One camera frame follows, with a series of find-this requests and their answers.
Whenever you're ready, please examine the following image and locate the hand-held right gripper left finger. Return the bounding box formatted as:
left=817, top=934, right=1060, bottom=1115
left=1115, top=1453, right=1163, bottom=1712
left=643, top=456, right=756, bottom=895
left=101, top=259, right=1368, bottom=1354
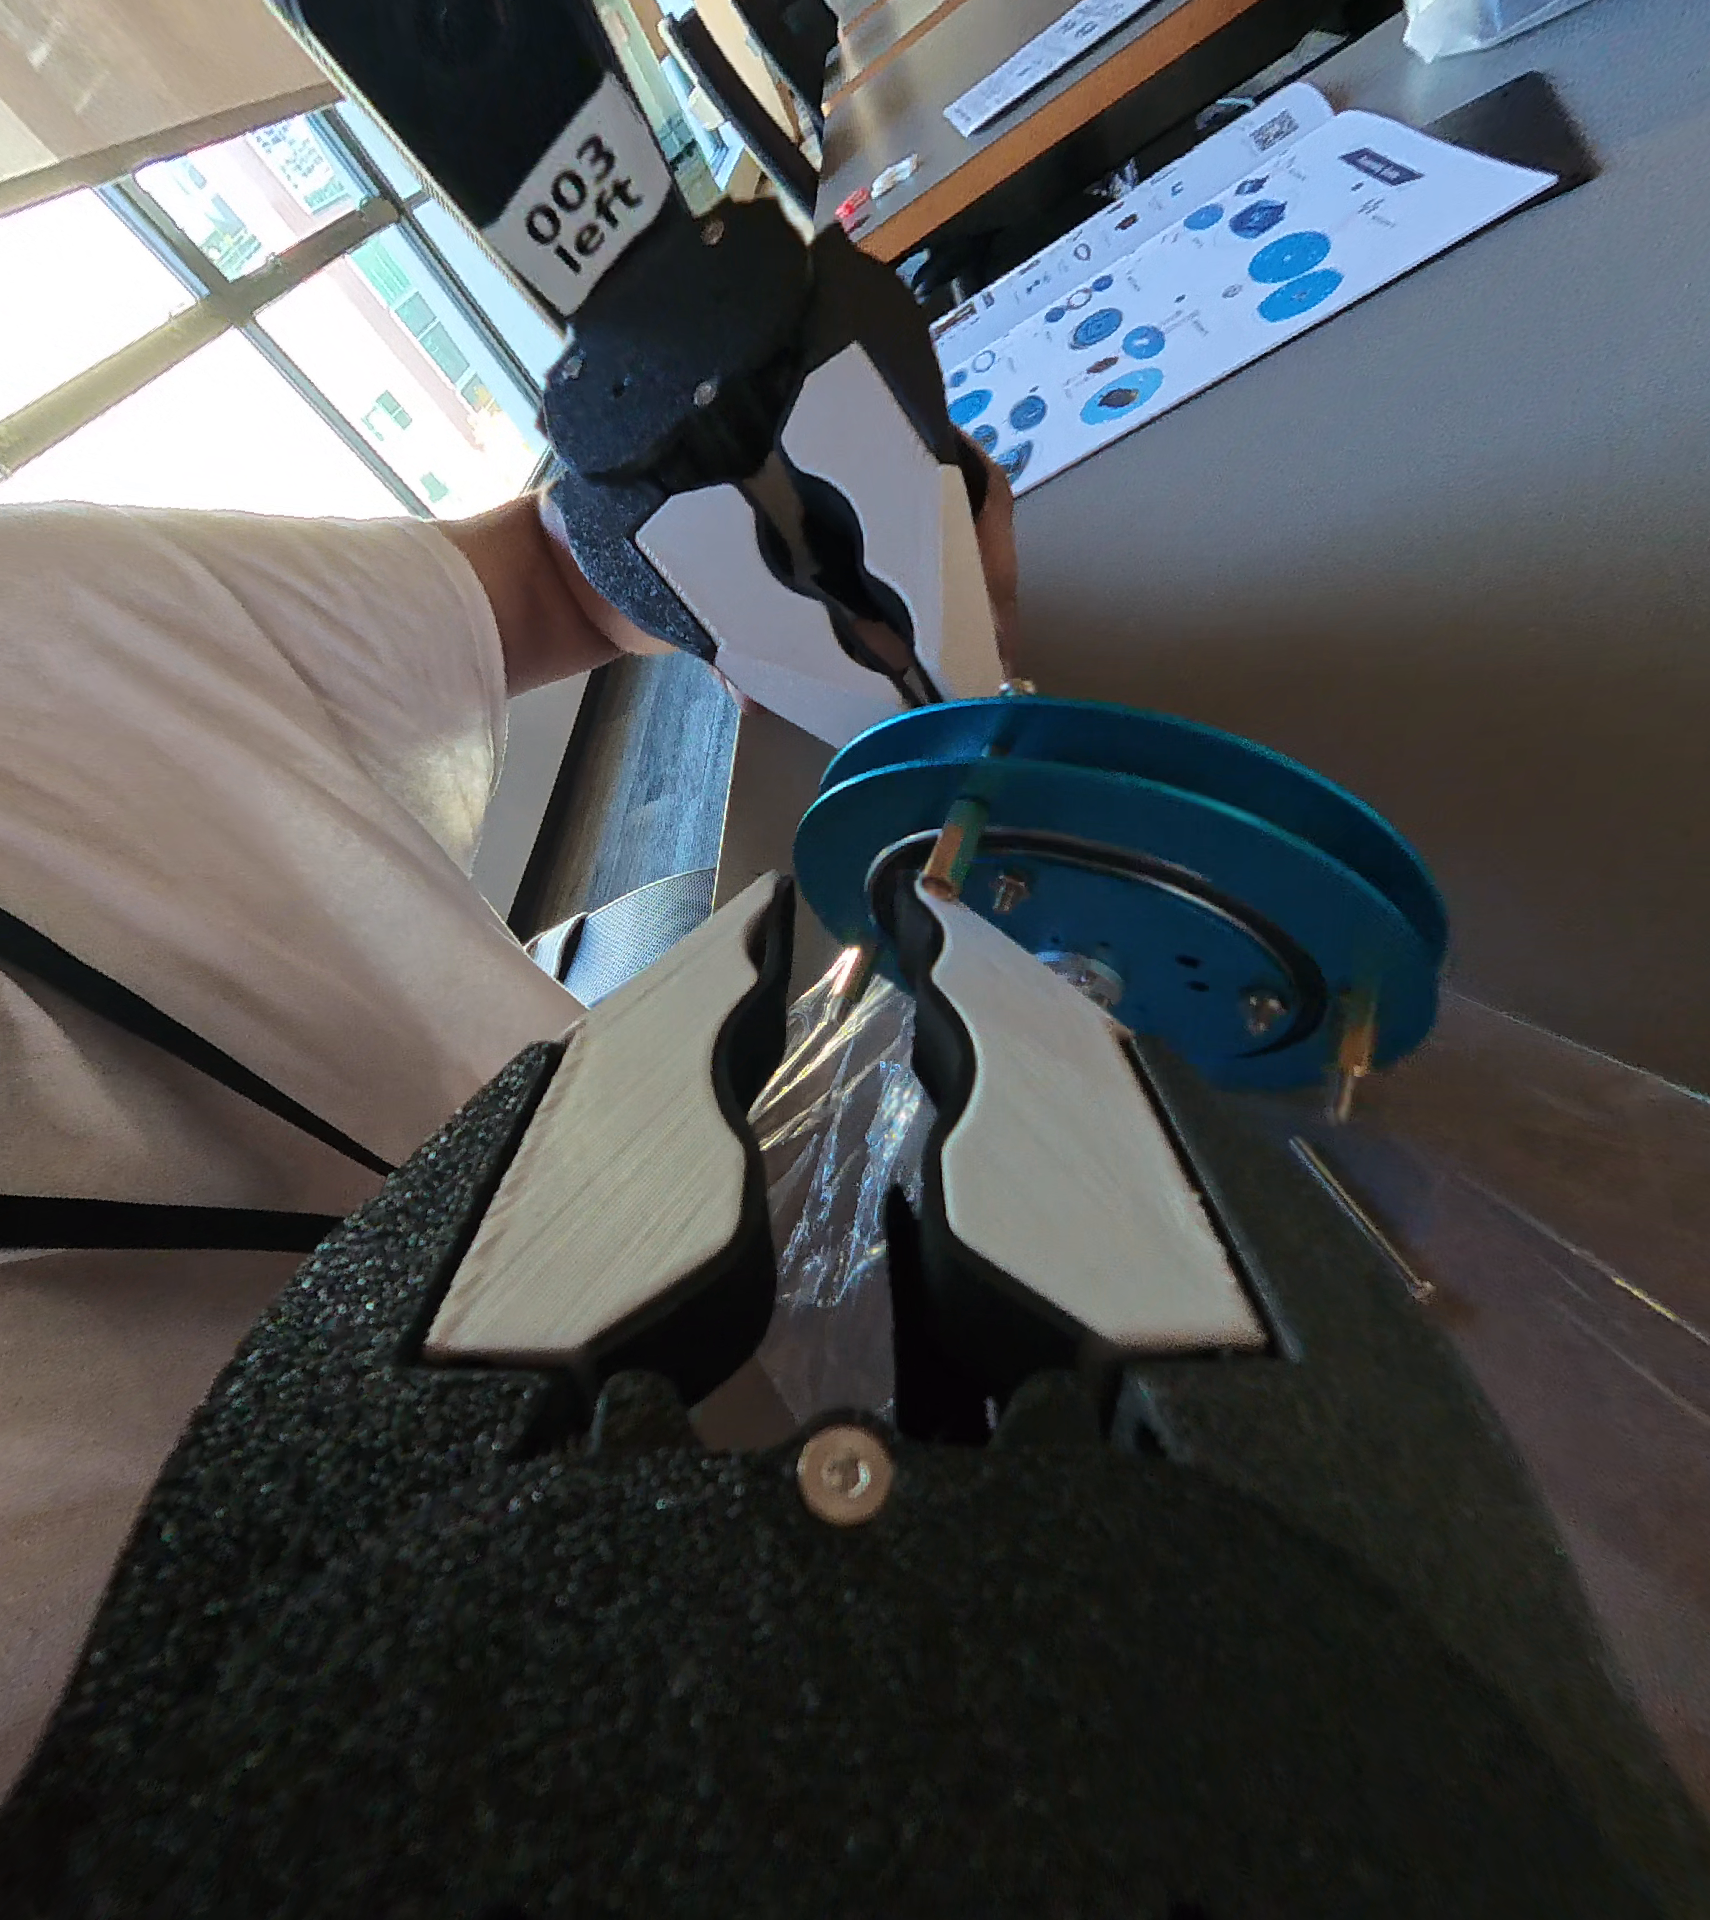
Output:
left=422, top=870, right=799, bottom=1416

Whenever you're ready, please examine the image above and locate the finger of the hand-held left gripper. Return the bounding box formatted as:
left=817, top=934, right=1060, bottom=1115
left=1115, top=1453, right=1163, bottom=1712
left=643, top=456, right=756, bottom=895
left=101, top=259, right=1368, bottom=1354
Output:
left=773, top=342, right=1014, bottom=707
left=636, top=476, right=940, bottom=751

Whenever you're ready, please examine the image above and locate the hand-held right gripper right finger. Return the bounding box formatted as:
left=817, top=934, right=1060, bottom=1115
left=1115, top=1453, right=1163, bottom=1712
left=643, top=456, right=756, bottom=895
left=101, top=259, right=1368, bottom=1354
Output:
left=885, top=878, right=1275, bottom=1446

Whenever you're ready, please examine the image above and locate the blue round metal turntable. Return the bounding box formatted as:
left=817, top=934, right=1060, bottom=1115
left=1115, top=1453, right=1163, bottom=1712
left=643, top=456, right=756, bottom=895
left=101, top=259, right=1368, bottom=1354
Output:
left=792, top=682, right=1452, bottom=1122

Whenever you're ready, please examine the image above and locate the person's left hand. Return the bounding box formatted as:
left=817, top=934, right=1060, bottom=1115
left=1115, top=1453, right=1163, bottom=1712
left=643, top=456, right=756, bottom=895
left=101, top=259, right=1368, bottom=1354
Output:
left=968, top=438, right=1026, bottom=692

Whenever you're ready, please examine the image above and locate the grey office chair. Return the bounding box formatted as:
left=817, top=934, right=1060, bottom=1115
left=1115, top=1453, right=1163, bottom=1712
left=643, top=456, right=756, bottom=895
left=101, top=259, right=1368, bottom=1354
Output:
left=524, top=866, right=725, bottom=1010

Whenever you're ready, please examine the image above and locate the long metal screw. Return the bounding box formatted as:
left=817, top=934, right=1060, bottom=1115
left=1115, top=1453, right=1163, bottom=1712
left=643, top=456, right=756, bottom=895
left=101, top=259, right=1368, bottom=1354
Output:
left=1289, top=1133, right=1441, bottom=1305

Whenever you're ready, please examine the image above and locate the white paper sheet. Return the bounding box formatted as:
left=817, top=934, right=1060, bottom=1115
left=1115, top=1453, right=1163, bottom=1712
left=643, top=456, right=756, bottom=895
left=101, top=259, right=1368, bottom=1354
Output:
left=944, top=0, right=1207, bottom=138

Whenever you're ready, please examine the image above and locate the white instruction sheet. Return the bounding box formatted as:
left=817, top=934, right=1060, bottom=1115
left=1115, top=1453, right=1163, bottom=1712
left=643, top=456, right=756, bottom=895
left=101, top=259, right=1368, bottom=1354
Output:
left=930, top=82, right=1563, bottom=498

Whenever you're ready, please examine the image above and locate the large window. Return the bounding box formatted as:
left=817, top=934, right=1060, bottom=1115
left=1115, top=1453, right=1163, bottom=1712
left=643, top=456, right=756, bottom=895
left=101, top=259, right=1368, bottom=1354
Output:
left=0, top=103, right=560, bottom=522

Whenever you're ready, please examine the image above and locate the large clear plastic bag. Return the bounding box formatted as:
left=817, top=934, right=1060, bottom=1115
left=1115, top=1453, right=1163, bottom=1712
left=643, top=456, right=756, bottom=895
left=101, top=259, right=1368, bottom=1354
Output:
left=750, top=930, right=1710, bottom=1501

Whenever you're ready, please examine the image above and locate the beige roller blind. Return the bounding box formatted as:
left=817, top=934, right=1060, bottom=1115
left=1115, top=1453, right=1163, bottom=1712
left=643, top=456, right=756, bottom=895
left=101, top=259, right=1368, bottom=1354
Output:
left=0, top=0, right=349, bottom=259

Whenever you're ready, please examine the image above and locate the black board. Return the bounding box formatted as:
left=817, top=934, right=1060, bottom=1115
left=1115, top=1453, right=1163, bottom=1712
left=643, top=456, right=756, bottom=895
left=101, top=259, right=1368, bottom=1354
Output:
left=1432, top=66, right=1603, bottom=192

